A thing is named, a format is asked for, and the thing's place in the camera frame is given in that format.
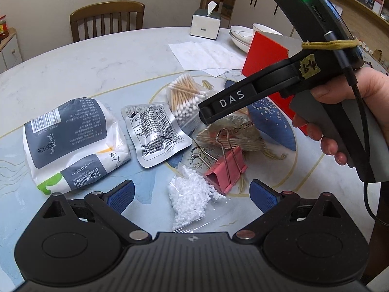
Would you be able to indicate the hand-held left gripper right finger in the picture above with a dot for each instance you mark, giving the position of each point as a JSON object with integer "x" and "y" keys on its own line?
{"x": 264, "y": 197}

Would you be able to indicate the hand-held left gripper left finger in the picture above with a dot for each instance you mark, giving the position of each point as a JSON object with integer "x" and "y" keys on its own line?
{"x": 120, "y": 196}

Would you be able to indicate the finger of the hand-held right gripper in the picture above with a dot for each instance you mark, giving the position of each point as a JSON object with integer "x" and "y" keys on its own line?
{"x": 208, "y": 112}

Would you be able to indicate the cotton swab bag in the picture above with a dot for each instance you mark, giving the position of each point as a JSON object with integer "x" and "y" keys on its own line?
{"x": 185, "y": 103}

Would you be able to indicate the golden crinkled bag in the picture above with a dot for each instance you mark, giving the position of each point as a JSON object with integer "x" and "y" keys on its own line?
{"x": 240, "y": 134}

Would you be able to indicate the pink binder clip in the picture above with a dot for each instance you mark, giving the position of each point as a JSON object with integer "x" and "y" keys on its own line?
{"x": 225, "y": 168}

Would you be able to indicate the silver foil packet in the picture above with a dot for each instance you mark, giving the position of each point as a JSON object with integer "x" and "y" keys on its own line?
{"x": 155, "y": 133}

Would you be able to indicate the bag of white beads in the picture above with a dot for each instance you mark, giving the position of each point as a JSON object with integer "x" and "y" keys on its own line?
{"x": 190, "y": 197}

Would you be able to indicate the red cardboard box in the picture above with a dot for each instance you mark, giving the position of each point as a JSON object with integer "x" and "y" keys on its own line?
{"x": 264, "y": 54}

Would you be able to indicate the white tissue pack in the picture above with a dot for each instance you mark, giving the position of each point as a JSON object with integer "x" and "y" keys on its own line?
{"x": 70, "y": 127}

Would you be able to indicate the person's right hand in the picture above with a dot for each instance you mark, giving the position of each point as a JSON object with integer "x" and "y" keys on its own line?
{"x": 376, "y": 91}

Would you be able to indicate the yellow rubber band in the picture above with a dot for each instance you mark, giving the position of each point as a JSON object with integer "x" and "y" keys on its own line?
{"x": 328, "y": 45}

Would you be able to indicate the white bowl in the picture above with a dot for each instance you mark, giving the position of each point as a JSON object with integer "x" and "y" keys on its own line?
{"x": 265, "y": 29}

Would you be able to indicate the white paper sheet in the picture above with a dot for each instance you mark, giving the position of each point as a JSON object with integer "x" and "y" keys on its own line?
{"x": 203, "y": 56}

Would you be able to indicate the white lower cabinet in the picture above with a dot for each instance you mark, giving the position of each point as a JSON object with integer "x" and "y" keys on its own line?
{"x": 258, "y": 6}

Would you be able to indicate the stack of white bowls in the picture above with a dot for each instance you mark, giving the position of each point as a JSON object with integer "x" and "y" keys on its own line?
{"x": 240, "y": 39}

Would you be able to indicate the white green tissue box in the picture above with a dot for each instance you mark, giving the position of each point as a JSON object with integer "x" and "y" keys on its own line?
{"x": 204, "y": 26}

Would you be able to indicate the wooden slat-back chair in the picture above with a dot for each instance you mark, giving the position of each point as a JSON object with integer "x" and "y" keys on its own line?
{"x": 106, "y": 12}

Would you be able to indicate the white sideboard cabinet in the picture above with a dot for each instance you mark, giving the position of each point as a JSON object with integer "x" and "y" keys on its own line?
{"x": 10, "y": 51}

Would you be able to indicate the red sauce jar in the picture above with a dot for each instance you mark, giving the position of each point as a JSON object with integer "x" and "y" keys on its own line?
{"x": 2, "y": 27}

